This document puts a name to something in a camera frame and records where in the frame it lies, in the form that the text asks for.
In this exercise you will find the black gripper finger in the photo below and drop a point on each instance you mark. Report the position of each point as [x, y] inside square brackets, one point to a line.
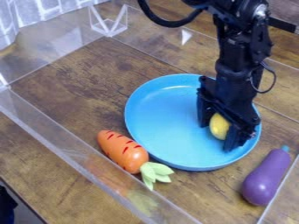
[238, 135]
[206, 110]

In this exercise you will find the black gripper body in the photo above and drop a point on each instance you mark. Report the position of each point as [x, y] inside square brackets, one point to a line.
[232, 91]

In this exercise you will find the yellow toy lemon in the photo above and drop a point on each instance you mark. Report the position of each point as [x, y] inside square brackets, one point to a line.
[219, 126]

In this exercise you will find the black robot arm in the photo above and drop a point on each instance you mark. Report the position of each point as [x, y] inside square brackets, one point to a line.
[244, 45]

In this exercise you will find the blue round plastic tray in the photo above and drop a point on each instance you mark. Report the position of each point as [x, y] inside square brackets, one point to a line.
[162, 122]

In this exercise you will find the purple toy eggplant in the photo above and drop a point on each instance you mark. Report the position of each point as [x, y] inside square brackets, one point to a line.
[262, 182]

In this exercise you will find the orange toy carrot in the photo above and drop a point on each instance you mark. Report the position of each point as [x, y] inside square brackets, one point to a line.
[131, 156]

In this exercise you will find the dark object at table edge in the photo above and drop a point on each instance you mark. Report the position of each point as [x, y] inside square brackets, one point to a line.
[7, 207]

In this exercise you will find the clear acrylic enclosure wall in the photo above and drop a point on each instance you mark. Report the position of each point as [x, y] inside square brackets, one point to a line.
[70, 73]

